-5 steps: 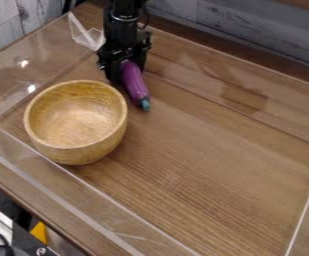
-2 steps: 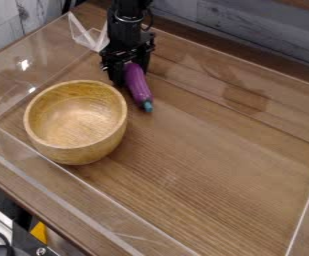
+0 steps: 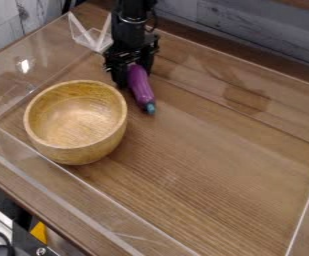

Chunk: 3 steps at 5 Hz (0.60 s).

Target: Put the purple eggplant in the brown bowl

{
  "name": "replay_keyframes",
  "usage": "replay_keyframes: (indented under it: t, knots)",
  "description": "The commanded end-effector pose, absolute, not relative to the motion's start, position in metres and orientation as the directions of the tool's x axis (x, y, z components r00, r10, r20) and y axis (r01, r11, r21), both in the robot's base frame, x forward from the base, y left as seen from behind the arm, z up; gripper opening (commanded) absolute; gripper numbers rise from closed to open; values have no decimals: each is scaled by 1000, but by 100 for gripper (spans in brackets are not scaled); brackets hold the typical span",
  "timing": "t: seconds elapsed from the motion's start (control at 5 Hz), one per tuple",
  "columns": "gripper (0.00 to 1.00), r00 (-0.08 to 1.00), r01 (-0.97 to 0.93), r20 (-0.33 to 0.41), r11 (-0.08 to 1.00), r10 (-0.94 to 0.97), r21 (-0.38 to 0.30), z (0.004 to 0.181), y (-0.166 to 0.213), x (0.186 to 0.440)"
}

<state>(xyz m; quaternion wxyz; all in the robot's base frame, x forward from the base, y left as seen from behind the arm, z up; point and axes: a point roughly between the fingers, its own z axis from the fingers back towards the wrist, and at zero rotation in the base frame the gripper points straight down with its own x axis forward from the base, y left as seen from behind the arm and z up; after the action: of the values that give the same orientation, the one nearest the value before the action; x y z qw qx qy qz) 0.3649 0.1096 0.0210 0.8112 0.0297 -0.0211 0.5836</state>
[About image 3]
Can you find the black metal base plate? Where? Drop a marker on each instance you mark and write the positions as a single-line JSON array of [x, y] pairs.
[[28, 246]]

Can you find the purple toy eggplant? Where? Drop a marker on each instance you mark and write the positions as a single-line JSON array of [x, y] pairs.
[[140, 88]]

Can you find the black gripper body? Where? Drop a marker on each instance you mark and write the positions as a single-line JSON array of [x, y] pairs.
[[119, 54]]

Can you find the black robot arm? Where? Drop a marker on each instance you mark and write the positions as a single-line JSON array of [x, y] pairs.
[[134, 39]]

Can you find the yellow sticker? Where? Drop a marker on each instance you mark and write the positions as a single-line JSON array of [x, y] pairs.
[[39, 232]]

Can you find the clear acrylic tray wall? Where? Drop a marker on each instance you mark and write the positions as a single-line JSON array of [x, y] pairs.
[[207, 179]]

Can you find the brown wooden bowl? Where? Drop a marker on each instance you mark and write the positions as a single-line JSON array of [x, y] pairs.
[[75, 121]]

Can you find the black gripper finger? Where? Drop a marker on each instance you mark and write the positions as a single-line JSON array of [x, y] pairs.
[[147, 60], [119, 75]]

